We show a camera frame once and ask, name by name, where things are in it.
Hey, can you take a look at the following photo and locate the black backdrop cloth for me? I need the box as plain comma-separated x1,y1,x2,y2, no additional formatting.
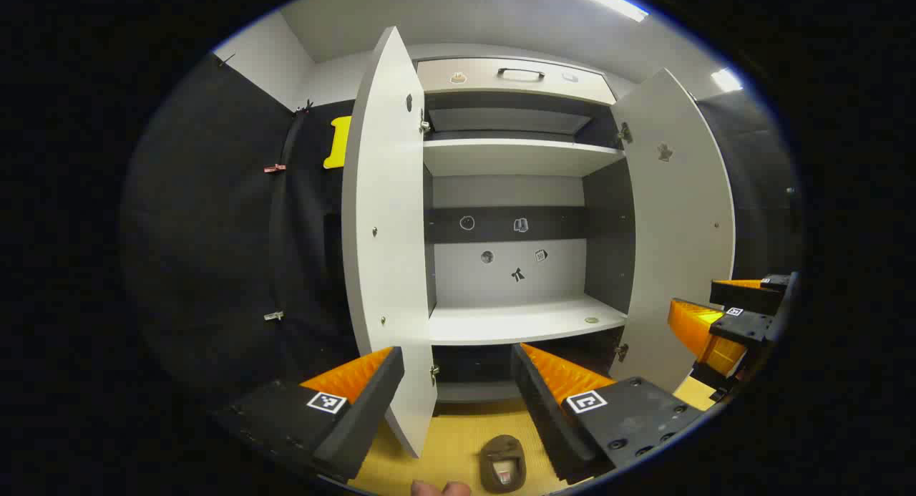
122,52,359,411
698,92,804,282

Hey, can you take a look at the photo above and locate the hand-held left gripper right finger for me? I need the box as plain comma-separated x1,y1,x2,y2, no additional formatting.
510,342,706,486

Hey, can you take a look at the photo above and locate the white cabinet door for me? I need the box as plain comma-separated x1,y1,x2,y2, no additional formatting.
341,26,439,459
612,68,736,393

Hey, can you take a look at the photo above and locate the white cabinet shelf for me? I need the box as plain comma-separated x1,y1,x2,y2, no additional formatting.
422,138,625,178
428,293,629,346

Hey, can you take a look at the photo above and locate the brown fuzzy shoe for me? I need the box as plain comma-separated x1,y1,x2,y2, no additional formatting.
478,434,527,494

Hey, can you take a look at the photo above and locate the white shoe cabinet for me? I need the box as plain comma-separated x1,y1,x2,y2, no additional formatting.
415,44,638,404

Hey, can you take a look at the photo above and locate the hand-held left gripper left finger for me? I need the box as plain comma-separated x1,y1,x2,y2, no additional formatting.
215,346,405,482

